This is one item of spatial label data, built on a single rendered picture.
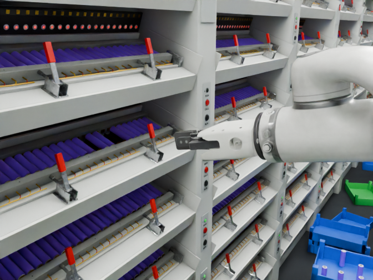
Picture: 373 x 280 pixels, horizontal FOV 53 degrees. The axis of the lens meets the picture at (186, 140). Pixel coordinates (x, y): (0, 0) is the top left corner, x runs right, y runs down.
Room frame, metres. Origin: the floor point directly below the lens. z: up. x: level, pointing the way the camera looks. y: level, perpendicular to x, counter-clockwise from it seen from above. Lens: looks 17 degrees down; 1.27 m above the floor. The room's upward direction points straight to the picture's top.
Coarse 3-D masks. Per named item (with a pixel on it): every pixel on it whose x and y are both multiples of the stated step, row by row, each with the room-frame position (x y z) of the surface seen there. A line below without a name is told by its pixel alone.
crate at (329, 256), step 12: (324, 240) 1.28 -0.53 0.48; (324, 252) 1.28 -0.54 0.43; (336, 252) 1.26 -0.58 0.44; (348, 252) 1.25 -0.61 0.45; (324, 264) 1.24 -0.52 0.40; (336, 264) 1.24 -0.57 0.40; (348, 264) 1.24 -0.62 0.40; (372, 264) 1.21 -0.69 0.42; (312, 276) 1.11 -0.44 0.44; (324, 276) 1.10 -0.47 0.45; (336, 276) 1.17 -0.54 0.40; (348, 276) 1.17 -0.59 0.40; (372, 276) 1.17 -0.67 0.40
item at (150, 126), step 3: (150, 123) 0.88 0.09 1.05; (147, 126) 0.88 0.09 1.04; (150, 126) 0.88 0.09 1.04; (150, 129) 0.87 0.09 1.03; (153, 129) 0.88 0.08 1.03; (150, 132) 0.87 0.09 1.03; (153, 132) 0.88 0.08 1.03; (150, 135) 0.87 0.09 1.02; (153, 135) 0.88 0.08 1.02; (153, 138) 0.88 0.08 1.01; (153, 141) 0.87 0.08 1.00; (153, 144) 0.87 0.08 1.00; (156, 144) 0.88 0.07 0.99; (153, 147) 0.87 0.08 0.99; (156, 147) 0.88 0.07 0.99; (153, 150) 0.88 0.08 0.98; (156, 150) 0.87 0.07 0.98
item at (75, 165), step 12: (156, 132) 0.96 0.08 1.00; (168, 132) 1.00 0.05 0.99; (120, 144) 0.85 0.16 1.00; (132, 144) 0.87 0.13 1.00; (84, 156) 0.76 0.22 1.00; (96, 156) 0.78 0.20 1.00; (108, 156) 0.81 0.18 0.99; (48, 168) 0.69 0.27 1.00; (72, 168) 0.72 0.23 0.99; (84, 168) 0.75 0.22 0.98; (96, 168) 0.76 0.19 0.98; (24, 180) 0.64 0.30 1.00; (36, 180) 0.65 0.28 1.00; (48, 180) 0.68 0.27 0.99; (0, 192) 0.59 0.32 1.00; (12, 192) 0.61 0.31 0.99; (36, 192) 0.64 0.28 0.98
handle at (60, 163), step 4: (56, 156) 0.66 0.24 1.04; (60, 156) 0.66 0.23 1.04; (56, 160) 0.66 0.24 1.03; (60, 160) 0.66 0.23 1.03; (60, 164) 0.65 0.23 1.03; (64, 164) 0.66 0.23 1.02; (60, 168) 0.65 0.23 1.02; (64, 168) 0.66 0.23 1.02; (64, 172) 0.66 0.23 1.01; (64, 176) 0.65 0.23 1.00; (64, 180) 0.65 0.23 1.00; (64, 184) 0.65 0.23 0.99; (68, 184) 0.65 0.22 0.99; (64, 188) 0.65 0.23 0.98; (68, 188) 0.65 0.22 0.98
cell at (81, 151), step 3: (66, 141) 0.81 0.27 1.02; (69, 141) 0.81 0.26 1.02; (69, 144) 0.80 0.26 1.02; (72, 144) 0.80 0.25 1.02; (75, 144) 0.81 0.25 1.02; (72, 147) 0.80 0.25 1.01; (75, 147) 0.80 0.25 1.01; (78, 147) 0.80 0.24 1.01; (75, 150) 0.79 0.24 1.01; (78, 150) 0.79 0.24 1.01; (81, 150) 0.79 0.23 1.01; (78, 153) 0.79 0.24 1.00; (81, 153) 0.78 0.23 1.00; (84, 153) 0.78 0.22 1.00; (87, 153) 0.79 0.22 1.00
